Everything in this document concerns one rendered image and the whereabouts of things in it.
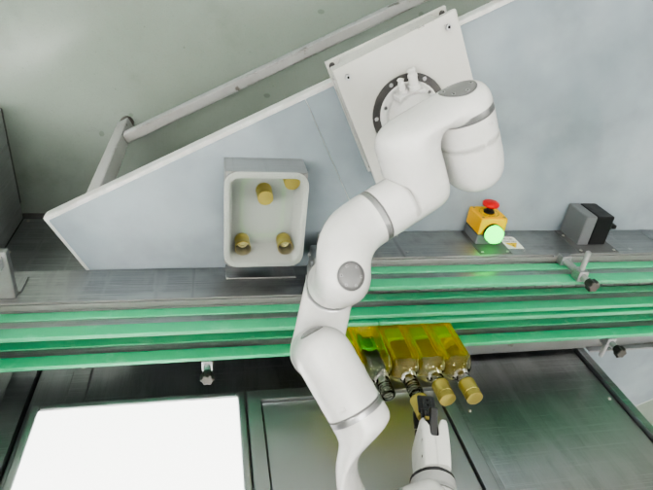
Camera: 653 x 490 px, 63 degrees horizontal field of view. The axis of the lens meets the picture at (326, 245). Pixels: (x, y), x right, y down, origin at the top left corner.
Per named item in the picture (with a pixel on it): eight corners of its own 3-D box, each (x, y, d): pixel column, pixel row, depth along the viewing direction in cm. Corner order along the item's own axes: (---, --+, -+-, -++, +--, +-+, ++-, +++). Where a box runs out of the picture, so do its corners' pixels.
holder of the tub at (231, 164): (223, 265, 128) (224, 284, 121) (223, 157, 114) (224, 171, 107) (294, 264, 131) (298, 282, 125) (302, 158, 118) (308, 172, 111)
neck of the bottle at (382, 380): (373, 384, 108) (380, 402, 104) (375, 373, 107) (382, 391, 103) (388, 383, 109) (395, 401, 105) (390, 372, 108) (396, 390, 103)
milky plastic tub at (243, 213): (223, 247, 125) (223, 267, 117) (223, 157, 113) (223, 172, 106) (296, 247, 128) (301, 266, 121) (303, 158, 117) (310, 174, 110)
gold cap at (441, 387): (429, 391, 109) (437, 407, 105) (432, 378, 107) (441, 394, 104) (446, 389, 110) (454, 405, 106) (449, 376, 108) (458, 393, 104)
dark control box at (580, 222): (558, 228, 141) (576, 245, 134) (567, 201, 138) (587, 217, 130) (585, 228, 143) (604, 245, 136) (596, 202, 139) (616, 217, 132)
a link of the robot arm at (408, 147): (368, 227, 88) (336, 141, 80) (479, 157, 94) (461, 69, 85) (401, 248, 81) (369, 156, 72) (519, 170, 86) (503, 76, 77)
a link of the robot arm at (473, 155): (425, 172, 99) (466, 208, 85) (406, 107, 92) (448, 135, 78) (471, 151, 99) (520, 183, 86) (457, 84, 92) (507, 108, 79)
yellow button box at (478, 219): (462, 229, 136) (474, 244, 129) (468, 203, 132) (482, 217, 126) (487, 229, 137) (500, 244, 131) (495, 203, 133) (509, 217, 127)
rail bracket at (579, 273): (551, 261, 130) (584, 293, 119) (561, 234, 126) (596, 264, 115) (566, 261, 131) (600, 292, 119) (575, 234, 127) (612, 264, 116)
